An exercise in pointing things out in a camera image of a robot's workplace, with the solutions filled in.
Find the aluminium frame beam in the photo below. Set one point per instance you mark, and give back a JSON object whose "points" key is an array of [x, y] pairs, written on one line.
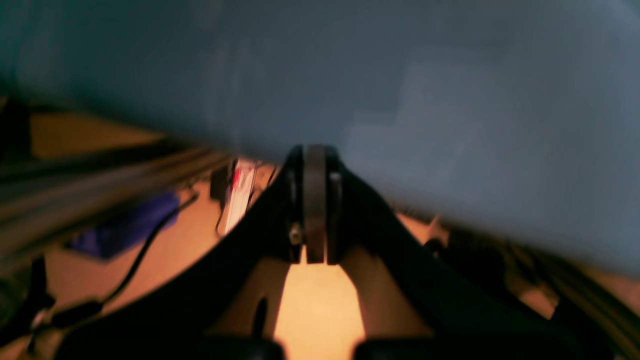
{"points": [[44, 203]]}

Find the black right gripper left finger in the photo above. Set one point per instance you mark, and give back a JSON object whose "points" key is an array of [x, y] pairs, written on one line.
{"points": [[170, 322]]}

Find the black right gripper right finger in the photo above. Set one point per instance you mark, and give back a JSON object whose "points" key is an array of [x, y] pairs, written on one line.
{"points": [[413, 306]]}

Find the white labelled device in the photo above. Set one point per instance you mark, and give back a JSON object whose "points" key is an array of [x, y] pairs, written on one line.
{"points": [[242, 186]]}

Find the blue table cloth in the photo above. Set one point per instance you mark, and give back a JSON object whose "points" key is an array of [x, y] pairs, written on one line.
{"points": [[517, 116]]}

